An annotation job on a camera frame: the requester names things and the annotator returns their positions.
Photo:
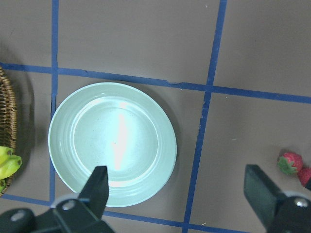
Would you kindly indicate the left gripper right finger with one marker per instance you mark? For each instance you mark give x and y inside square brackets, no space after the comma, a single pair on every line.
[262,194]

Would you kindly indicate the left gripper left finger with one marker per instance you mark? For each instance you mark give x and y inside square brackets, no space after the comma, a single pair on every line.
[94,195]

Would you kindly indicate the red strawberry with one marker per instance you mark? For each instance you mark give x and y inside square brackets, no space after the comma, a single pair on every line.
[304,175]
[290,163]

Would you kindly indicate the light green plate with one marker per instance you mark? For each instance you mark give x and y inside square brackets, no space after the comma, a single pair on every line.
[117,126]

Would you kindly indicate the yellow banana bunch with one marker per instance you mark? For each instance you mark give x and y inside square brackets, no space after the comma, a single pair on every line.
[9,165]

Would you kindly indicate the brown wicker basket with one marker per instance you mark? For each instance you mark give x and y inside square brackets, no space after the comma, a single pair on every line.
[8,115]

